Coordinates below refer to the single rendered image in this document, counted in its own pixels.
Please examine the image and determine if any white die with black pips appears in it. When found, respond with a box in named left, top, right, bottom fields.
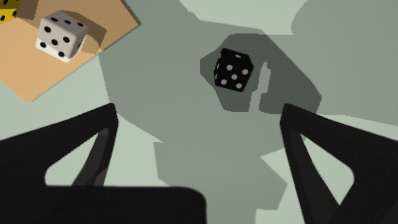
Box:
left=35, top=10, right=89, bottom=63

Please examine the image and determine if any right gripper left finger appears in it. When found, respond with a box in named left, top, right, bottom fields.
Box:
left=0, top=103, right=119, bottom=186

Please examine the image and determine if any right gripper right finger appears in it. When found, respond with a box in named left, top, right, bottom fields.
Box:
left=280, top=103, right=398, bottom=224

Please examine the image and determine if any tan flat mat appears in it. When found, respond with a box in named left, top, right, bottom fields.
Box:
left=0, top=0, right=139, bottom=103

